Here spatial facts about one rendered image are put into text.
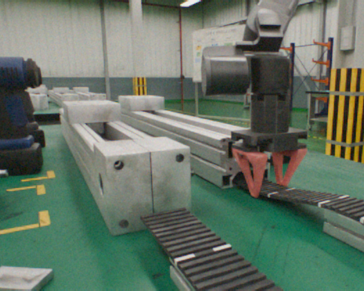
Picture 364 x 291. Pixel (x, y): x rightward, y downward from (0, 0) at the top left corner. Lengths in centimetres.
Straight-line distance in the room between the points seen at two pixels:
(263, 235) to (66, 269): 21
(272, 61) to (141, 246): 29
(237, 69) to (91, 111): 42
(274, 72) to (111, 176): 25
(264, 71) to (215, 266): 29
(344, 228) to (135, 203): 24
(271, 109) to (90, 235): 28
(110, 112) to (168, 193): 42
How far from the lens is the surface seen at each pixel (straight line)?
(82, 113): 78
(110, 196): 39
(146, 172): 39
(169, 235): 32
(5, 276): 36
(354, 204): 40
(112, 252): 37
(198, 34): 691
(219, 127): 68
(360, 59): 374
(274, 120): 47
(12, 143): 73
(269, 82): 47
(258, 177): 48
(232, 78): 45
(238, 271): 26
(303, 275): 32
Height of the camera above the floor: 95
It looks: 13 degrees down
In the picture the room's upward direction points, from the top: straight up
